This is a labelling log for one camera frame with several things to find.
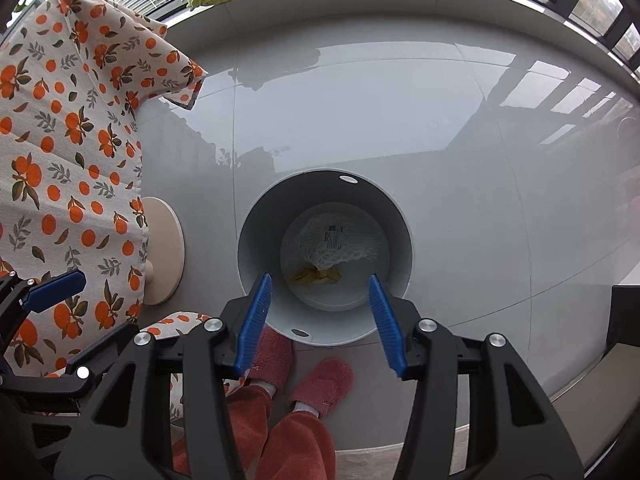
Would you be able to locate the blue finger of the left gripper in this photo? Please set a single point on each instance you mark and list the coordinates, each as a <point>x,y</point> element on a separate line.
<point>41,296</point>

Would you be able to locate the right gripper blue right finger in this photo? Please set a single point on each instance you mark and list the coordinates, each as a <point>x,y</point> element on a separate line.
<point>391,336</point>

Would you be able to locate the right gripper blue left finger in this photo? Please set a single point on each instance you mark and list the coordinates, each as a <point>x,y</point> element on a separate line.
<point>254,310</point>

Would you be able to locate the white foam net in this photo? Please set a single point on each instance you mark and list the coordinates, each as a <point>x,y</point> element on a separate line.
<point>334,237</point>

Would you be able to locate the grey round trash bin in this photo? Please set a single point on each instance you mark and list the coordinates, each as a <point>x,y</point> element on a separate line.
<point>321,315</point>

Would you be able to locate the left pink slipper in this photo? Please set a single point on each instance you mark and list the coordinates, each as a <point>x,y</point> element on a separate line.
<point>272,362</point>

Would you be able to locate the pink slipper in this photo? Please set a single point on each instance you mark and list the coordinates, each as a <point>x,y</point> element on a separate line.
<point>326,386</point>
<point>272,362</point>

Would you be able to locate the right pink slipper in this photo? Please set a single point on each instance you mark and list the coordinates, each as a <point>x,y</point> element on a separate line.
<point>326,386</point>

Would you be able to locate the yellow peel scrap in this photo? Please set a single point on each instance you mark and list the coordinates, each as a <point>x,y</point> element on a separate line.
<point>309,275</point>

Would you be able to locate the beige round table base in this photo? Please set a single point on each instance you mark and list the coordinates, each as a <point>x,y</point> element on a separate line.
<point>166,255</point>

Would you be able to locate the orange print table cloth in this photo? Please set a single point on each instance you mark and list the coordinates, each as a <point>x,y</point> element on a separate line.
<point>74,76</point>

